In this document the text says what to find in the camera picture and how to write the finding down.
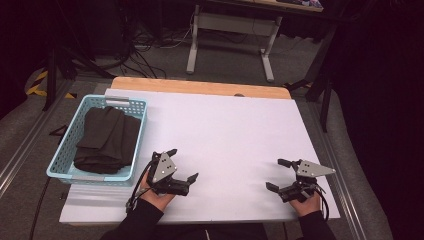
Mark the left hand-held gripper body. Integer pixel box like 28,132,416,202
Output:
146,151,191,198

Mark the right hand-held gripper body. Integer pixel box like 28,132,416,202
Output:
278,159,337,204

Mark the person's left hand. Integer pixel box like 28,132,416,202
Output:
139,173,176,213

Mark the person's right hand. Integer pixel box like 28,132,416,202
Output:
289,191,323,218

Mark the person's dark clothed torso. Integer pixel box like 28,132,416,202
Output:
156,222,269,240

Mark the white table mat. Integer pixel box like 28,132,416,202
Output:
59,88,341,224

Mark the folded dark cloth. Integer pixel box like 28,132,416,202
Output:
73,106,142,175

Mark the black metal stand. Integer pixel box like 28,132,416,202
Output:
284,24,338,133
42,39,116,112

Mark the light blue plastic basket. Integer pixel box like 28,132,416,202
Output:
45,94,148,187

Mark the yellow black floor tape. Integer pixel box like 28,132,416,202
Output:
26,68,78,100

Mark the wooden desk top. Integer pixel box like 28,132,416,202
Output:
213,0,324,13

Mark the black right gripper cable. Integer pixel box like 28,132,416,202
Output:
313,183,331,222

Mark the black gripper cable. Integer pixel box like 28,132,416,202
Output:
313,183,331,222
125,162,155,214

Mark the grey metal floor rail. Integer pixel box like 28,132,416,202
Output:
0,79,74,198
306,99,369,240

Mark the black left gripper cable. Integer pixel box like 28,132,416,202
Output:
125,162,155,214

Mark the tangle of black floor cables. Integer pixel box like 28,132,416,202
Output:
116,13,196,80

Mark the black floor cable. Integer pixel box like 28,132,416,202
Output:
29,176,52,240

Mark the white metal desk frame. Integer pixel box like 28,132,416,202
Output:
185,3,284,83

